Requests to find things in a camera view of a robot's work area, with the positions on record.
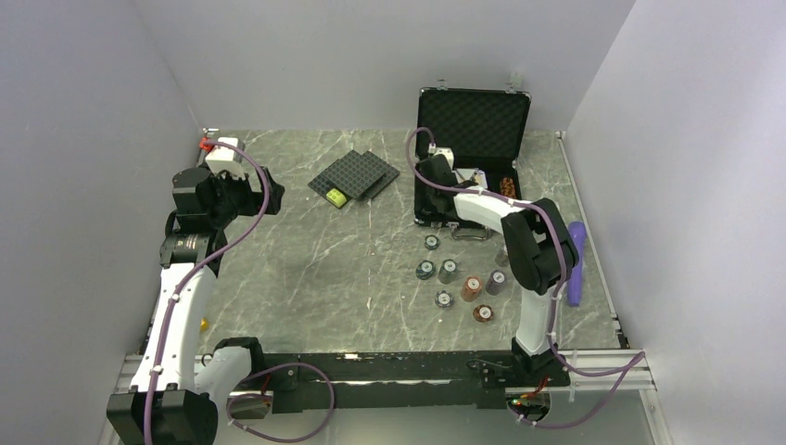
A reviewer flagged dark green chip stack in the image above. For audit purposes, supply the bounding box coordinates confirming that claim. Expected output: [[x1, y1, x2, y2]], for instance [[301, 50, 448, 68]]
[[437, 259, 458, 285]]

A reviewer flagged red chip stack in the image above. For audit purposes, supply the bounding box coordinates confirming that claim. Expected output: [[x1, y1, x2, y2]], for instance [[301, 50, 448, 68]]
[[460, 276, 483, 302]]

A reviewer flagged playing cards deck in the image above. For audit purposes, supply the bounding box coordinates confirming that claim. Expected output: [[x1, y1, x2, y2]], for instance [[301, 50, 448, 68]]
[[454, 169, 488, 188]]

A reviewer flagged black base frame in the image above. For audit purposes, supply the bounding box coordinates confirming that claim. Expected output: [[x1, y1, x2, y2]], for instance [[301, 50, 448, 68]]
[[235, 350, 570, 413]]

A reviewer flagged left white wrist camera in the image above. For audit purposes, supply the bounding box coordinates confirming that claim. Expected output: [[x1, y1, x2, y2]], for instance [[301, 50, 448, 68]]
[[200, 139, 245, 180]]

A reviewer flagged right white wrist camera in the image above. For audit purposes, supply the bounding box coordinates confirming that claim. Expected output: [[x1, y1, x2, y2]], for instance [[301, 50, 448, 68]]
[[428, 145, 455, 170]]

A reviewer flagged dark foam pad top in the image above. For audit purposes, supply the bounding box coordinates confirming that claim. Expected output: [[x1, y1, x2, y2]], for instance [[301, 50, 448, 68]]
[[308, 150, 381, 199]]

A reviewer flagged purple cylinder object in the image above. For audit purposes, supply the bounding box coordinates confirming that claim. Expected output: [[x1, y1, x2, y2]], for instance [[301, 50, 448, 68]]
[[565, 221, 588, 307]]

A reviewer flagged black poker case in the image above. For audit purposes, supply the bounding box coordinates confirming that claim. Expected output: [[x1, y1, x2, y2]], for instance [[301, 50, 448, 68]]
[[405, 87, 531, 232]]

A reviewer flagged small chip stack near case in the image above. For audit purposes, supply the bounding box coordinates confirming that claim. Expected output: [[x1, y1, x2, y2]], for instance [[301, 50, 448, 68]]
[[424, 235, 440, 250]]

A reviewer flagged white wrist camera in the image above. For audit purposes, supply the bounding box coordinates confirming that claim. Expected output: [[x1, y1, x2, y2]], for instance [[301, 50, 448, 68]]
[[428, 145, 455, 170], [200, 139, 245, 180]]

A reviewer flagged purple chip stack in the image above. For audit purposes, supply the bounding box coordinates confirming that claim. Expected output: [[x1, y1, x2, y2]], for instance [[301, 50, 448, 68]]
[[486, 270, 507, 296]]

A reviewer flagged yellow-green dice block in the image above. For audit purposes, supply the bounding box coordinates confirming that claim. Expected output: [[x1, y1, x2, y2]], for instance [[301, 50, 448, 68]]
[[325, 188, 348, 209]]

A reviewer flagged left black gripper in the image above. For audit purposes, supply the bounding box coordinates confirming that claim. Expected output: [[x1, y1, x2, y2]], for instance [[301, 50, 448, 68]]
[[209, 165, 284, 228]]

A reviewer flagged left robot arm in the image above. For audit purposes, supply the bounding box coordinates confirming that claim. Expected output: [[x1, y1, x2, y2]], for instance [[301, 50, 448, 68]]
[[107, 165, 285, 444]]

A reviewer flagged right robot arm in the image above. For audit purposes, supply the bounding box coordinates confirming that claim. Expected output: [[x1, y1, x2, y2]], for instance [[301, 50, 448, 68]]
[[408, 153, 579, 386]]

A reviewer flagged purple-grey chip stack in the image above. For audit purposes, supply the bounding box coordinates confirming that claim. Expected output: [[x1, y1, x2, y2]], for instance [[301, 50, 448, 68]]
[[495, 246, 510, 268]]

